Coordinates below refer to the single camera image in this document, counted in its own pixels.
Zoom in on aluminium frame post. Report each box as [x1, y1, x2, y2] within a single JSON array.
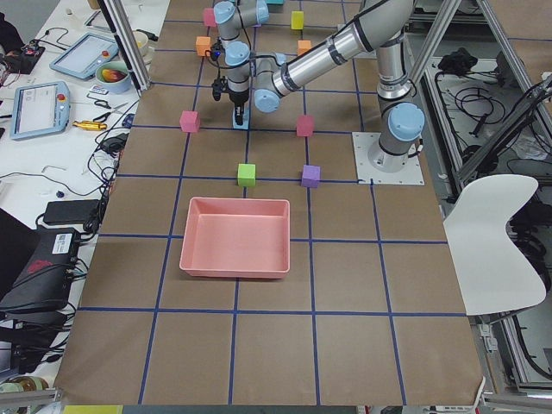
[[98, 0, 151, 93]]

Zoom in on left pink block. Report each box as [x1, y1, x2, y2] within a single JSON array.
[[179, 110, 200, 133]]

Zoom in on right pink block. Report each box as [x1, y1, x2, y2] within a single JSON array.
[[296, 115, 315, 137]]

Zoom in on black power adapter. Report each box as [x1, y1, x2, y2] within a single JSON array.
[[42, 199, 99, 225]]

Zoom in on blue bowl with fruit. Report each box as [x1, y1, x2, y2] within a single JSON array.
[[96, 61, 132, 94]]

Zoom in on left orange block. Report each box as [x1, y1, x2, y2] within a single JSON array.
[[195, 36, 211, 57]]

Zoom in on black scissors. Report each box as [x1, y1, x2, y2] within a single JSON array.
[[92, 103, 126, 123]]

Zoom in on light blue block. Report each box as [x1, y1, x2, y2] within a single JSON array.
[[232, 108, 250, 130]]

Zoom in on pink plastic tray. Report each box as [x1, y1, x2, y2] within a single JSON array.
[[179, 197, 291, 279]]

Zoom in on orange block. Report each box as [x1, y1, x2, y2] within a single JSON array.
[[297, 40, 312, 56], [195, 36, 211, 57]]

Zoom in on white mug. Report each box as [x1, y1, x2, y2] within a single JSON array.
[[133, 30, 149, 58]]

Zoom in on black electronics box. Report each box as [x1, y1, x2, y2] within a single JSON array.
[[1, 227, 81, 314]]

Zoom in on near teach pendant tablet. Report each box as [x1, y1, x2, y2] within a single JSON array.
[[9, 81, 70, 141]]

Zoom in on teach pendant tablet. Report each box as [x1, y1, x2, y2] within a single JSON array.
[[9, 81, 70, 141], [49, 33, 119, 79]]

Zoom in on green block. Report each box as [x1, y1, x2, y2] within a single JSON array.
[[237, 163, 256, 187]]

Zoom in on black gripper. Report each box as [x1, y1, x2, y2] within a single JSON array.
[[228, 89, 248, 125]]

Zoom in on far pink block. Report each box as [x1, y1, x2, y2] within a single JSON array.
[[203, 8, 216, 28]]

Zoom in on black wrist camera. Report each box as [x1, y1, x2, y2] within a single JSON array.
[[211, 76, 228, 102]]

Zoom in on pink block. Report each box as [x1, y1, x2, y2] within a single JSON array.
[[179, 110, 200, 133], [203, 8, 216, 28], [296, 115, 315, 137]]

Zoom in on purple block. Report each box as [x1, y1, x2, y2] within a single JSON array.
[[300, 165, 321, 188]]

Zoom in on far teach pendant tablet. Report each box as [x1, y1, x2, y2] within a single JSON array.
[[49, 33, 119, 79]]

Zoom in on right orange block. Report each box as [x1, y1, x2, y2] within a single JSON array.
[[297, 40, 312, 56]]

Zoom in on yellow block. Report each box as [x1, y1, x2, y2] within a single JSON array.
[[291, 10, 304, 30]]

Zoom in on white chair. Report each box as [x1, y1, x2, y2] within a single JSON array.
[[443, 174, 546, 316]]

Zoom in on gold metal tool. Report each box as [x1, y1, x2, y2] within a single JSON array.
[[72, 121, 108, 131]]

